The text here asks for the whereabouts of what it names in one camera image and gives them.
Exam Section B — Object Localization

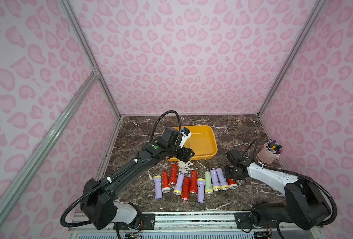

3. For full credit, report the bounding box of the red flashlight white logo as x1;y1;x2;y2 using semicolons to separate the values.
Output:
227;178;238;190

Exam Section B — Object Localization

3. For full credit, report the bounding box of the green flashlight yellow ring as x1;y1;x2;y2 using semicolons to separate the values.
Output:
204;171;213;195

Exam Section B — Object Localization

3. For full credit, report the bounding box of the purple flashlight yellow top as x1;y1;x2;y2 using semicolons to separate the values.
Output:
197;178;205;203

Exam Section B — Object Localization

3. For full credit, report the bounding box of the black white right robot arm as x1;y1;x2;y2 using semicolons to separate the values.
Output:
225;139;338;234

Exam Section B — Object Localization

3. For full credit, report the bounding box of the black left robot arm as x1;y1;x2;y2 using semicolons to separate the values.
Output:
60;124;195;232

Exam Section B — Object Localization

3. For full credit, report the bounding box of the yellow plastic storage tray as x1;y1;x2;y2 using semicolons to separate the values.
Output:
162;125;218;162

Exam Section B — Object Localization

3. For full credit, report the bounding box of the pink pen holder cup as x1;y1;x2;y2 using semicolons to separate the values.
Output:
258;140;284;164

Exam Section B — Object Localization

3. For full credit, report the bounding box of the red flashlight white head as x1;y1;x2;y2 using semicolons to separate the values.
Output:
162;170;171;193

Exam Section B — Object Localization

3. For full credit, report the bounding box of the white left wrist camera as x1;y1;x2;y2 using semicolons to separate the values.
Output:
179;127;192;148

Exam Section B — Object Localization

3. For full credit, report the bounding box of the purple flashlight yellow ring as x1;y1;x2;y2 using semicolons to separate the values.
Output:
173;171;185;196

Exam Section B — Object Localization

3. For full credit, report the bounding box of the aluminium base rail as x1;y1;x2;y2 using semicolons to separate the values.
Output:
64;210;326;239

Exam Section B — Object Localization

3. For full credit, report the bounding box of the aluminium diagonal frame bar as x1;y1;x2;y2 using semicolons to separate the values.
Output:
0;69;100;237

